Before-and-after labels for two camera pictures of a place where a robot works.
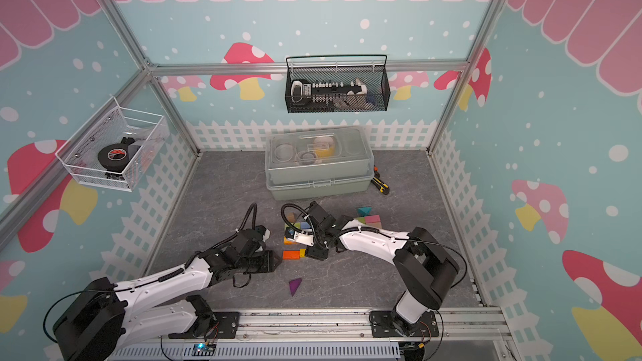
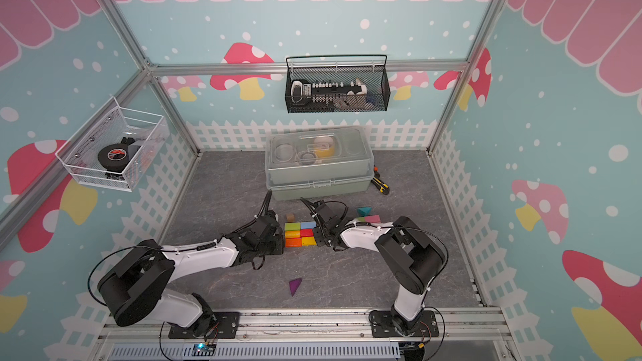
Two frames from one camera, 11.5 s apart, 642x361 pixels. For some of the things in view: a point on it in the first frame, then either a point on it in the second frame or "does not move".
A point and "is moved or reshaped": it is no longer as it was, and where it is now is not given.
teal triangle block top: x=364 y=211 does not move
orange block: x=291 y=255 is moved or reshaped
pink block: x=370 y=219 does not move
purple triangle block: x=293 y=285 does not move
